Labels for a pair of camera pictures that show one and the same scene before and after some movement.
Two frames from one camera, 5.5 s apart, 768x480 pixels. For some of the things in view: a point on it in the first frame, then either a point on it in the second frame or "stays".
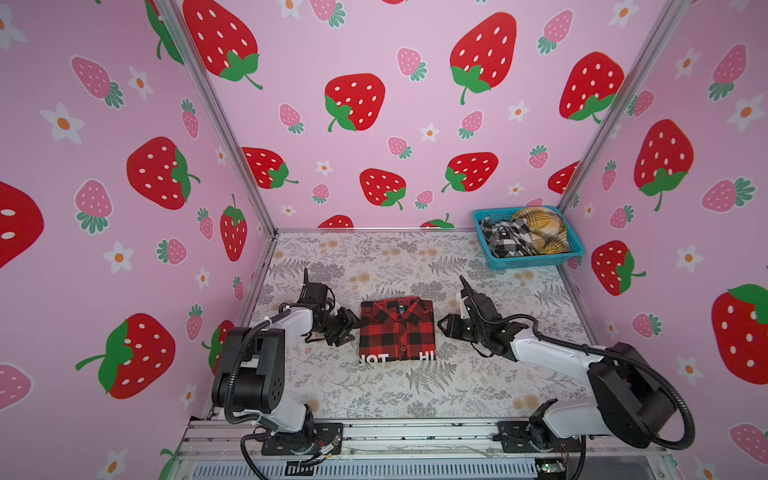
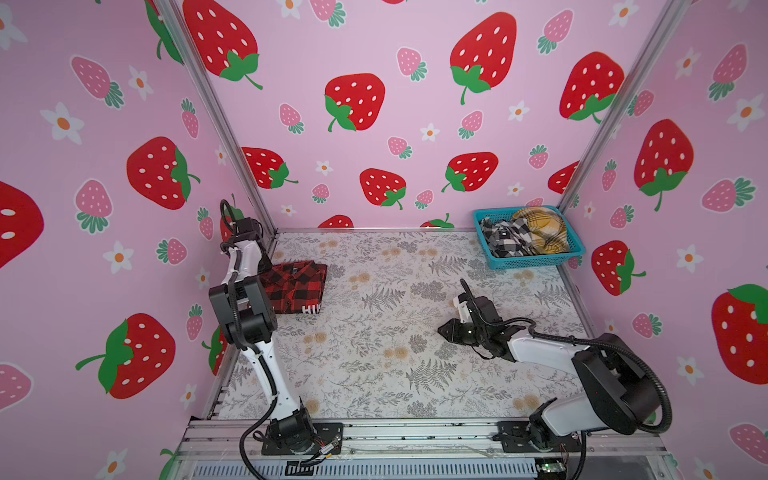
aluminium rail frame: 400,451 stays
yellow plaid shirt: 548,231 stays
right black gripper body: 462,328 stays
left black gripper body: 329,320 → 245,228
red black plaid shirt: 397,329 → 295,287
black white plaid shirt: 508,239 stays
